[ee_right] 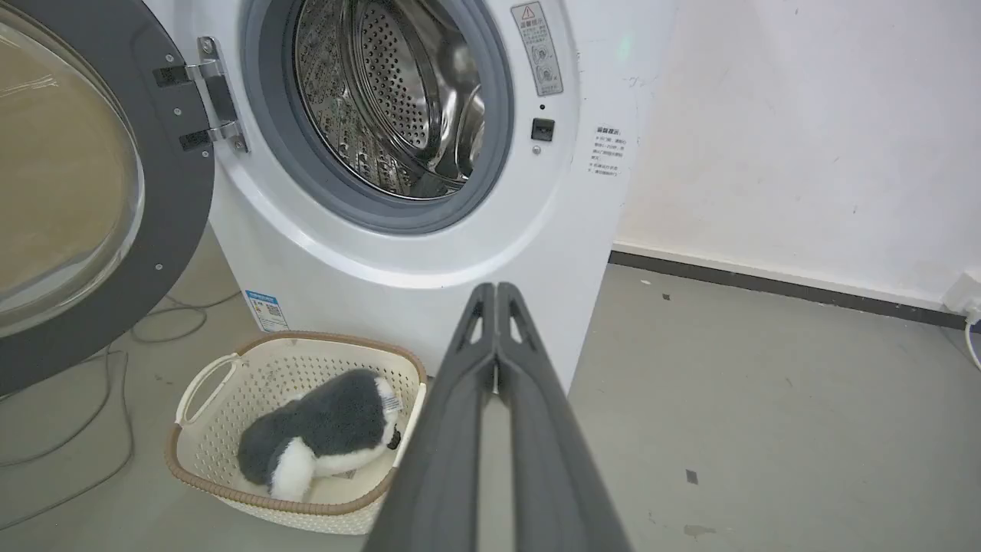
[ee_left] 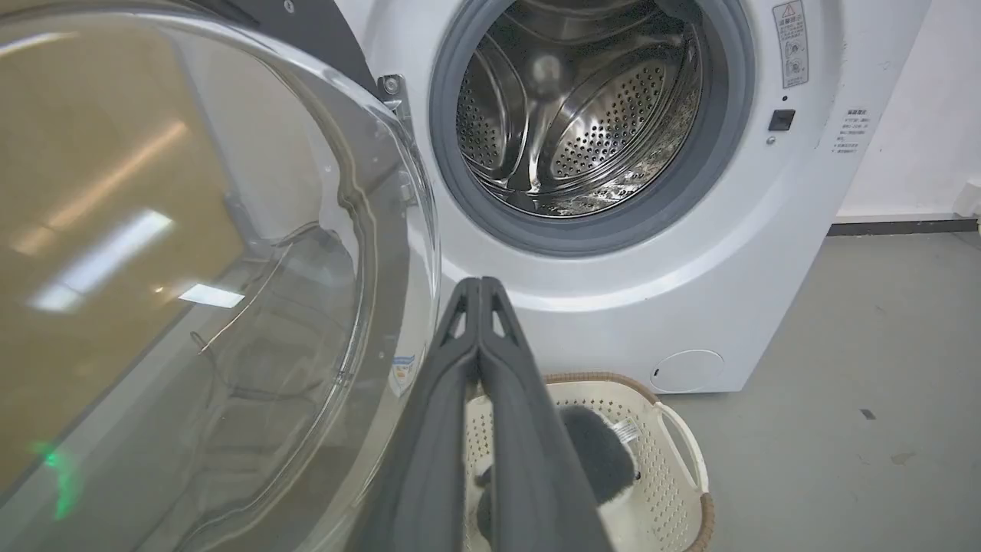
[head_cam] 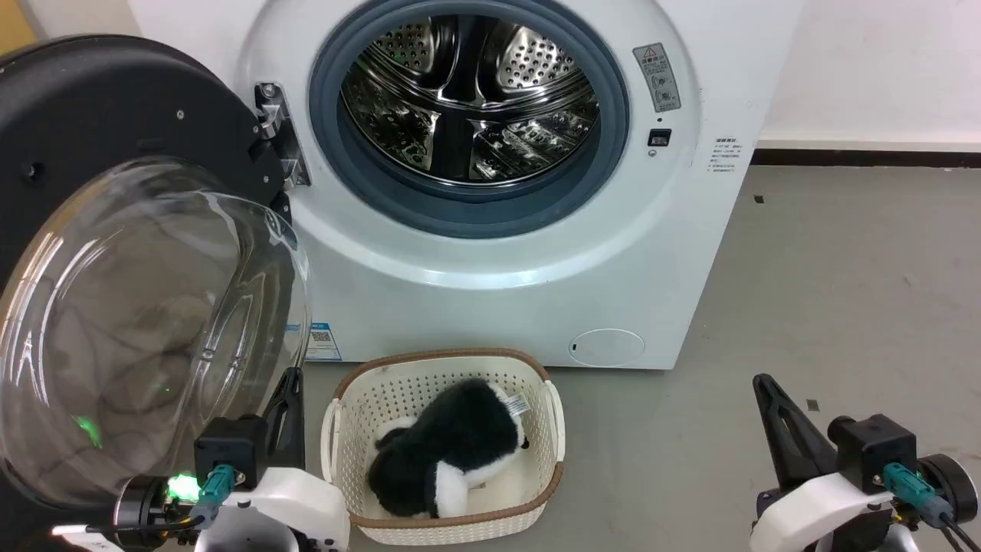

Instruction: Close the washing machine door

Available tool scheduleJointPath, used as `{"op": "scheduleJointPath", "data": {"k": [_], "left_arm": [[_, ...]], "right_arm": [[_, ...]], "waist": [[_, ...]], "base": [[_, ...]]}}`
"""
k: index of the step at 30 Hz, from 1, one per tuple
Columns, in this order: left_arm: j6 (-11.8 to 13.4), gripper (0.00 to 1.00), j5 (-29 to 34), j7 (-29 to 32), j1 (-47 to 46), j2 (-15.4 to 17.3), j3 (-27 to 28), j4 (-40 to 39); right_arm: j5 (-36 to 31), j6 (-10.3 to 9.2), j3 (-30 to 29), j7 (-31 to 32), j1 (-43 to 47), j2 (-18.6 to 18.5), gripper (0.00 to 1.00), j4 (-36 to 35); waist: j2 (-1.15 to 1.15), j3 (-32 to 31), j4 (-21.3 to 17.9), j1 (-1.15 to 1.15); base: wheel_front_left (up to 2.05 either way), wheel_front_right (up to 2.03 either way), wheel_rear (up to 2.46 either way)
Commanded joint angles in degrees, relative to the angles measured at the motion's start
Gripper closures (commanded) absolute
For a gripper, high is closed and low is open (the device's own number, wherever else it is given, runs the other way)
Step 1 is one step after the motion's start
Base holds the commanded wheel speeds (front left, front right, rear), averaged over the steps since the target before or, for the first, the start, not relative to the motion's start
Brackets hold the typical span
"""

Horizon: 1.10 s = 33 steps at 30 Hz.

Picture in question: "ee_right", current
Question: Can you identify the cream perforated laundry basket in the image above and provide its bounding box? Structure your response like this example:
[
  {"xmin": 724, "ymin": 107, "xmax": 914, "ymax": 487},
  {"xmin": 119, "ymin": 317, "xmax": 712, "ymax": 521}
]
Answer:
[{"xmin": 164, "ymin": 330, "xmax": 428, "ymax": 535}]

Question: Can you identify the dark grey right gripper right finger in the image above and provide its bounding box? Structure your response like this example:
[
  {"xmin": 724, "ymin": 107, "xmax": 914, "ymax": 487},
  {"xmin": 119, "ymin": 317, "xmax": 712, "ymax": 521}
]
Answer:
[{"xmin": 495, "ymin": 282, "xmax": 632, "ymax": 552}]

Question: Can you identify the thin grey floor cable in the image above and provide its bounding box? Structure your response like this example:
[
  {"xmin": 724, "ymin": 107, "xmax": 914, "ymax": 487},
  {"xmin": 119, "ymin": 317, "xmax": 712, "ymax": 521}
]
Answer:
[{"xmin": 0, "ymin": 290, "xmax": 241, "ymax": 531}]

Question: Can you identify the grey round washing machine door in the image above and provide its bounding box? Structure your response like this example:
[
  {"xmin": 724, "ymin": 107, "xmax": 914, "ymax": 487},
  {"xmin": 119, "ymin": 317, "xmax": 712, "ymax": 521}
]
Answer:
[{"xmin": 0, "ymin": 0, "xmax": 250, "ymax": 398}]

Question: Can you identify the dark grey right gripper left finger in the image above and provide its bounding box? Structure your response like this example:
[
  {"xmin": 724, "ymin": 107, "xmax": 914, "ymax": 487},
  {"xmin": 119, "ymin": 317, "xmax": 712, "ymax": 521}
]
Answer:
[{"xmin": 363, "ymin": 282, "xmax": 498, "ymax": 552}]

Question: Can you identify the white front-load washing machine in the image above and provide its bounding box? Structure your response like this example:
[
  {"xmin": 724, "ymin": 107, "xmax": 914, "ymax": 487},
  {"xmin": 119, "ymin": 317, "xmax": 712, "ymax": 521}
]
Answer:
[{"xmin": 143, "ymin": 0, "xmax": 677, "ymax": 393}]

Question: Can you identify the grey and white plush toy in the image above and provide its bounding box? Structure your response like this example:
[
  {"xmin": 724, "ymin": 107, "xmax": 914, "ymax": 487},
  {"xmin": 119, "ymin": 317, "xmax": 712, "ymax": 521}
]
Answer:
[{"xmin": 237, "ymin": 369, "xmax": 402, "ymax": 502}]

